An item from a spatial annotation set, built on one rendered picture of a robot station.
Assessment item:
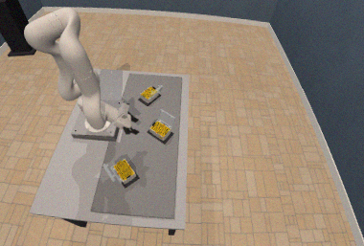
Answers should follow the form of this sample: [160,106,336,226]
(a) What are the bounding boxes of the yellow perforated plate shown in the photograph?
[142,87,156,99]
[114,160,135,180]
[151,122,170,137]

